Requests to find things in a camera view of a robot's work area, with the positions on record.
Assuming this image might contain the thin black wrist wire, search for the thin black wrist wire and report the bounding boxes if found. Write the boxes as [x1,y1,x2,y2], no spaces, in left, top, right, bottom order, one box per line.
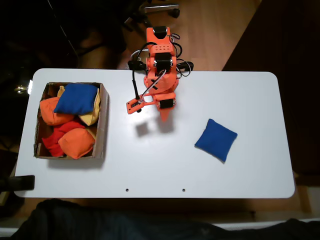
[172,41,184,61]

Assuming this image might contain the person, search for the person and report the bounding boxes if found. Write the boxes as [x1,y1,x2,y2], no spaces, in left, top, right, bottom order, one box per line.
[9,198,320,240]

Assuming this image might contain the yellow bean bag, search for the yellow bean bag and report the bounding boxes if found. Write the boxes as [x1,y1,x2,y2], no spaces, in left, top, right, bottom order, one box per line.
[56,85,67,99]
[77,87,102,127]

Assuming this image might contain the black clamp with bar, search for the black clamp with bar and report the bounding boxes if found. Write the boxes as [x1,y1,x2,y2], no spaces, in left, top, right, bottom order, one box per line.
[0,174,36,193]

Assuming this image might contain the office chair base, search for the office chair base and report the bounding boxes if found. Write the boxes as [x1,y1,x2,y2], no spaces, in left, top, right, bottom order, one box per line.
[121,0,181,32]

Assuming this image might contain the orange camera mount plate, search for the orange camera mount plate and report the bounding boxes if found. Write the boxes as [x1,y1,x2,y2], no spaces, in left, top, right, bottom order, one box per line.
[125,93,156,115]

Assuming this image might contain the orange bean bag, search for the orange bean bag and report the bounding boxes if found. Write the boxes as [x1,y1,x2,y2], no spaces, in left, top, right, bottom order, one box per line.
[57,127,97,160]
[39,96,76,126]

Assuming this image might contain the black camera cable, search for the black camera cable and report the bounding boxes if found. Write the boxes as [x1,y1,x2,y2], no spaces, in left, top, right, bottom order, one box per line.
[130,42,152,101]

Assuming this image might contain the cardboard box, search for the cardboard box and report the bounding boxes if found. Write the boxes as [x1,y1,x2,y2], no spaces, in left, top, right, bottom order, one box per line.
[33,81,110,161]

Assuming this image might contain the thick black cable loop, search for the thick black cable loop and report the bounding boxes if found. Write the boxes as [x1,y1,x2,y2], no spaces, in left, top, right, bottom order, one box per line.
[176,59,195,79]

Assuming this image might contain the red bean bag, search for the red bean bag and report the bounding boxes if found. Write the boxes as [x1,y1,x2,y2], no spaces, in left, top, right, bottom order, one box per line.
[41,120,87,158]

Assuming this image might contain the black cable plug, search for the black cable plug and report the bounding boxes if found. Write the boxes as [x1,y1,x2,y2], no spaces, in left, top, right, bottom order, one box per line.
[128,59,147,71]

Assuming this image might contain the blue bean bag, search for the blue bean bag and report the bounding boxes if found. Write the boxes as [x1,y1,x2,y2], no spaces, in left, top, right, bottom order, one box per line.
[194,118,238,164]
[53,83,99,116]

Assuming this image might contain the white cable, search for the white cable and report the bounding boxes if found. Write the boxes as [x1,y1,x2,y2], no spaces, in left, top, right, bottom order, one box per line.
[131,48,151,62]

